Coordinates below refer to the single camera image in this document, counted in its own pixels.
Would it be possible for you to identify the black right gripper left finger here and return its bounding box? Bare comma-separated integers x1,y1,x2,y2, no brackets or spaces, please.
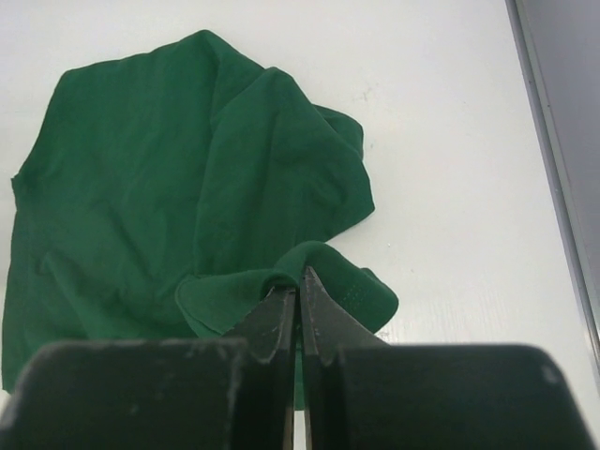
226,288,296,449

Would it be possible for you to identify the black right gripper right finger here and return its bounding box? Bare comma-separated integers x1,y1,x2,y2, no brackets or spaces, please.
299,266,387,449

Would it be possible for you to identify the dark green t-shirt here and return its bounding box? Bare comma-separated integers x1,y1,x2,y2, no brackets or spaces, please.
1,30,398,391

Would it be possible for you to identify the right aluminium frame post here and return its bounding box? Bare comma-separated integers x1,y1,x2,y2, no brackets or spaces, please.
506,1,599,353

